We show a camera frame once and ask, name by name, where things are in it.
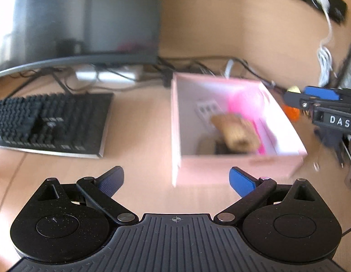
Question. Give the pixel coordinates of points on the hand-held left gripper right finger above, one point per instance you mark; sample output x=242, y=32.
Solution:
x=242, y=180

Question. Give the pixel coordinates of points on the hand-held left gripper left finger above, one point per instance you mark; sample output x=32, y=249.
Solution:
x=111, y=180

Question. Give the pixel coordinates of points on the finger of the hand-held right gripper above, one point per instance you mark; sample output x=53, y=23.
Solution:
x=297, y=100
x=321, y=93

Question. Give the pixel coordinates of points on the pink cardboard box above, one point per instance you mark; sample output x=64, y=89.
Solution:
x=220, y=170

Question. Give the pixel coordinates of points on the brown plush pouch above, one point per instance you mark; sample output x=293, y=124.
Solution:
x=237, y=133

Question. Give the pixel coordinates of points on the white switch box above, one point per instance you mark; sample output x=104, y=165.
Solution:
x=208, y=109

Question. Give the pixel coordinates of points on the black keyboard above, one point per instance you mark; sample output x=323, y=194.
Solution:
x=50, y=121

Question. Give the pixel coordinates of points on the black computer monitor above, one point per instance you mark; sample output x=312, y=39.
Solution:
x=79, y=19

